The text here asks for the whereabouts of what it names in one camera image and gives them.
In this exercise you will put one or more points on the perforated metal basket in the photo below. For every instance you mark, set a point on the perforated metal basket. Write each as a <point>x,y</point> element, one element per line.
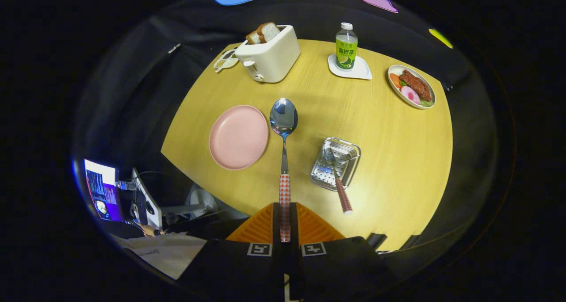
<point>320,173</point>

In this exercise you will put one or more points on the white oval food plate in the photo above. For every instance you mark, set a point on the white oval food plate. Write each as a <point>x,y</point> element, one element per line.
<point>395,70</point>

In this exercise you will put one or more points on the black table leg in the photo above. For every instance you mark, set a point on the black table leg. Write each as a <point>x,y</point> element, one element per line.
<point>376,241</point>
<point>412,241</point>

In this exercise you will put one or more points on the brown steak piece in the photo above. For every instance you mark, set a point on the brown steak piece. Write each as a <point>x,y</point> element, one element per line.
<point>415,85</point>

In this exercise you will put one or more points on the white divided seasoning dish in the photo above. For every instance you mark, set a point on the white divided seasoning dish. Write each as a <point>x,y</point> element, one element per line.
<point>225,61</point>

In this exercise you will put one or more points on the orange carrot slice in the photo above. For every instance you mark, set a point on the orange carrot slice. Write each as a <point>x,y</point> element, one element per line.
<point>395,80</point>

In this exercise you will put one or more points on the white square coaster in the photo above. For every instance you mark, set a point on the white square coaster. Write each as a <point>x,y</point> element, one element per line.
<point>362,72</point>

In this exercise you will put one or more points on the pink round plate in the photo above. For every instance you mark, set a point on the pink round plate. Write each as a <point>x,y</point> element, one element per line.
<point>239,136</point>

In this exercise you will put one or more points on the pink ham slice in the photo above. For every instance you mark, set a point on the pink ham slice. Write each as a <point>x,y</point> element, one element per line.
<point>411,95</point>

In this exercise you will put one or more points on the small bread slice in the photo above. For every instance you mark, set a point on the small bread slice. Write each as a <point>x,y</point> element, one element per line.
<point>253,38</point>

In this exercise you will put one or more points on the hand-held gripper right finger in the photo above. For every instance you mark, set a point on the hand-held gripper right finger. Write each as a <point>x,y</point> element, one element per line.
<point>294,231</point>

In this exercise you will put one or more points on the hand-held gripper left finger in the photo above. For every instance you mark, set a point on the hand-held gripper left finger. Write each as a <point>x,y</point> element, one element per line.
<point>276,231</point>

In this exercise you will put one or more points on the white toaster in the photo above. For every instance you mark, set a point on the white toaster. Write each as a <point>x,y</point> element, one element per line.
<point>274,59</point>

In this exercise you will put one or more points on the green label drink bottle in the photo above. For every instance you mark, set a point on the green label drink bottle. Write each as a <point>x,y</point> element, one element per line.
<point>346,50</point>

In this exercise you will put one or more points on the large bread slice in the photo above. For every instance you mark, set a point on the large bread slice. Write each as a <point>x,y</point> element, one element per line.
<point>269,31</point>

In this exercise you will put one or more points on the silver laptop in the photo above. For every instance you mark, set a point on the silver laptop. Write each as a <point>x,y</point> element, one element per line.
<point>104,191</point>

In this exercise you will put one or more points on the white clip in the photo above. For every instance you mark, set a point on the white clip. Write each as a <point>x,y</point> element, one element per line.
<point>174,48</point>

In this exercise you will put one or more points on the green vegetable piece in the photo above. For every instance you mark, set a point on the green vegetable piece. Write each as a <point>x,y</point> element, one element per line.
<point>426,103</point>

